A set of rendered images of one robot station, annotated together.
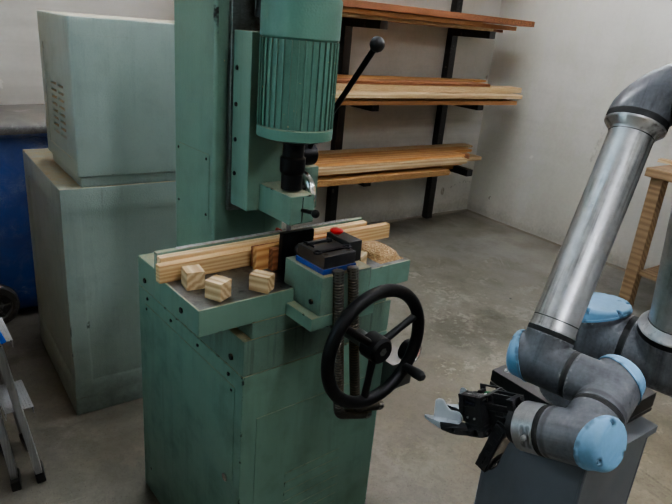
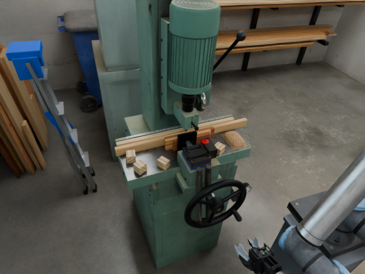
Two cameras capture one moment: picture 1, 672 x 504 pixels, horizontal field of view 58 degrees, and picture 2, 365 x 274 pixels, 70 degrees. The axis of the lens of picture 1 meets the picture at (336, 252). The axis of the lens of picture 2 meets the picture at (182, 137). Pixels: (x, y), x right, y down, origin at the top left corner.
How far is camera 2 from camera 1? 55 cm
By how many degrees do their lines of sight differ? 24
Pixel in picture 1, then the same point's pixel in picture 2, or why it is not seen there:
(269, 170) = (179, 94)
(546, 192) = not seen: outside the picture
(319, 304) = (188, 182)
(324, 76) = (203, 58)
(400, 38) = not seen: outside the picture
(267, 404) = (167, 209)
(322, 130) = (202, 86)
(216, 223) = (154, 114)
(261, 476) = (165, 231)
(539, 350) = (296, 247)
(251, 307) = (156, 176)
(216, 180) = (153, 95)
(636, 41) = not seen: outside the picture
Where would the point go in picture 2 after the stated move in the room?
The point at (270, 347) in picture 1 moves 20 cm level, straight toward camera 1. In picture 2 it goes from (168, 190) to (155, 229)
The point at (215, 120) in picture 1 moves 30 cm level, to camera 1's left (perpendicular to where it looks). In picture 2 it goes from (151, 66) to (93, 55)
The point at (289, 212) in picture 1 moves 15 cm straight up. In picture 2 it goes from (184, 124) to (186, 94)
